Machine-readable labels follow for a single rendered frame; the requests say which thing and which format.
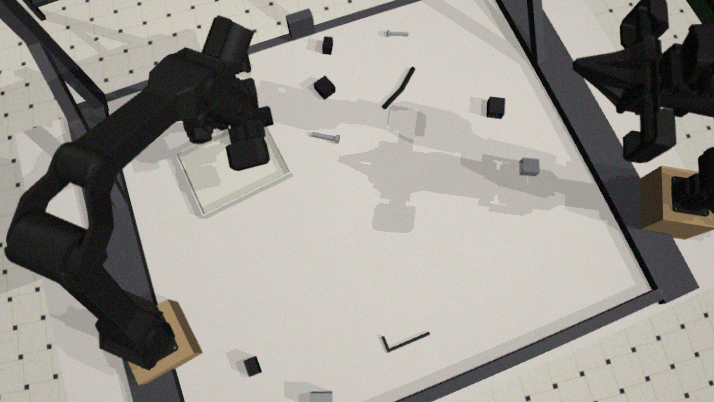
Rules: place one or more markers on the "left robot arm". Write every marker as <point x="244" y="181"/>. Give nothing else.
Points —
<point x="697" y="61"/>

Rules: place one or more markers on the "black diagonal bars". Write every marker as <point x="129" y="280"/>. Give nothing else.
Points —
<point x="44" y="49"/>

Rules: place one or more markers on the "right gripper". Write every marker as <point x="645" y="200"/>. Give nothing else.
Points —
<point x="245" y="153"/>

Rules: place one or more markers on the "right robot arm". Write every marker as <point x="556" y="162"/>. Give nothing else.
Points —
<point x="178" y="89"/>

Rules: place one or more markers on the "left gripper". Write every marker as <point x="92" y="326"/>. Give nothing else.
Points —
<point x="629" y="89"/>

